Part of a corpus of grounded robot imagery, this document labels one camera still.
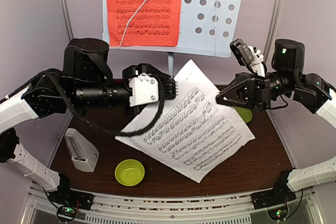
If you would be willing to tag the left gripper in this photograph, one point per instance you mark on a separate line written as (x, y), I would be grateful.
(144, 68)

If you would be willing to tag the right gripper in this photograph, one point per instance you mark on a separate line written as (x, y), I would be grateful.
(254, 89)

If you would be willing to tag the red sheet music page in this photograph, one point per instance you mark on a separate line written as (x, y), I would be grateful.
(143, 23)

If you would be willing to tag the white perforated music stand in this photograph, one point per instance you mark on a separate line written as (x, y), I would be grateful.
(206, 28)

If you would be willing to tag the white metronome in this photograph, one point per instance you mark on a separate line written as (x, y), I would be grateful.
(83, 153)

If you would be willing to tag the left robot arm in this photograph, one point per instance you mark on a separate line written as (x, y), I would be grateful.
(85, 83)

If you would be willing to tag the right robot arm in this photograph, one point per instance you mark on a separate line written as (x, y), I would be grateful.
(310, 90)

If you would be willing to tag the green plate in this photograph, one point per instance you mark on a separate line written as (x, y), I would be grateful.
(244, 113)

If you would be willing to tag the green bowl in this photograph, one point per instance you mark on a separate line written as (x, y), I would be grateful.
(129, 172)

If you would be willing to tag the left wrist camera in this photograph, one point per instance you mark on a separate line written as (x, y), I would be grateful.
(146, 89)

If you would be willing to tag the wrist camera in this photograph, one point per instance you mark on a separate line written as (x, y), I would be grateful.
(249, 56)
(146, 89)

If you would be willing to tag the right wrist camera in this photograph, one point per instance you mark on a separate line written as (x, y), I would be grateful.
(249, 56)

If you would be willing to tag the right aluminium frame post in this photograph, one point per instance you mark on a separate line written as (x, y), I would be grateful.
(274, 22)

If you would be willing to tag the aluminium frame post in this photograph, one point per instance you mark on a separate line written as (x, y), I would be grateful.
(67, 20)
(274, 22)

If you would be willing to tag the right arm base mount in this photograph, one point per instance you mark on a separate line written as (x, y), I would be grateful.
(275, 201)

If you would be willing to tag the aluminium front rail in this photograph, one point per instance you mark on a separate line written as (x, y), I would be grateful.
(230, 208)

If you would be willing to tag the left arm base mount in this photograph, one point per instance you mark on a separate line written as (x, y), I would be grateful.
(68, 205)

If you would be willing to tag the left aluminium frame post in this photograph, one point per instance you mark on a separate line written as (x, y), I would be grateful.
(67, 20)

